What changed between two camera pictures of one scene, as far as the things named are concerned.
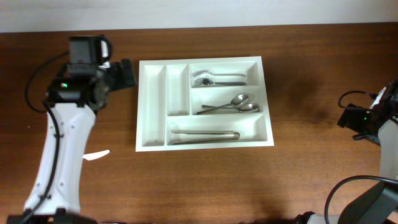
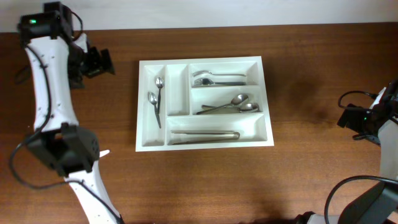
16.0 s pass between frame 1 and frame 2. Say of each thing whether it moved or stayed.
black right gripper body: stayed
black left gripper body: moved
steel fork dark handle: stayed
